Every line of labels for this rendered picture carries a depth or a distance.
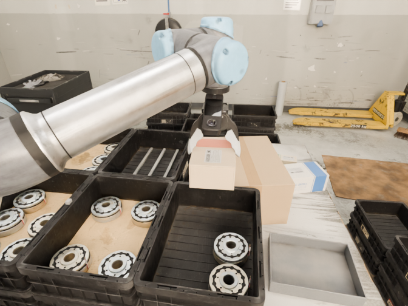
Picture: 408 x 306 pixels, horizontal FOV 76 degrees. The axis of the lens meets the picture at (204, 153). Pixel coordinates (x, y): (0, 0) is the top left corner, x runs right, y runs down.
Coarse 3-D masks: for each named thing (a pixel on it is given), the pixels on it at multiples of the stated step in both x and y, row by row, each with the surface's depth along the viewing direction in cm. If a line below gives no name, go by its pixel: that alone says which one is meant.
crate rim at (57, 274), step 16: (96, 176) 95; (112, 176) 96; (80, 192) 87; (64, 208) 81; (160, 208) 81; (144, 240) 70; (32, 272) 63; (48, 272) 62; (64, 272) 62; (80, 272) 62; (128, 288) 60
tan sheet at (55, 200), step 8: (48, 192) 103; (56, 192) 103; (48, 200) 99; (56, 200) 99; (64, 200) 99; (48, 208) 95; (56, 208) 95; (32, 216) 92; (16, 232) 85; (24, 232) 85; (0, 240) 82; (8, 240) 82; (0, 248) 80
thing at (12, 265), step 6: (72, 174) 97; (78, 174) 97; (84, 174) 96; (90, 174) 96; (72, 198) 85; (60, 210) 80; (54, 216) 78; (48, 222) 76; (42, 228) 74; (36, 234) 72; (30, 240) 70; (24, 246) 68; (24, 252) 67; (18, 258) 65; (0, 264) 64; (6, 264) 64; (12, 264) 64; (0, 270) 64; (6, 270) 64; (12, 270) 64
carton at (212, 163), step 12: (204, 144) 76; (216, 144) 76; (228, 144) 76; (192, 156) 71; (204, 156) 71; (216, 156) 71; (228, 156) 71; (192, 168) 68; (204, 168) 67; (216, 168) 67; (228, 168) 67; (192, 180) 70; (204, 180) 69; (216, 180) 69; (228, 180) 68
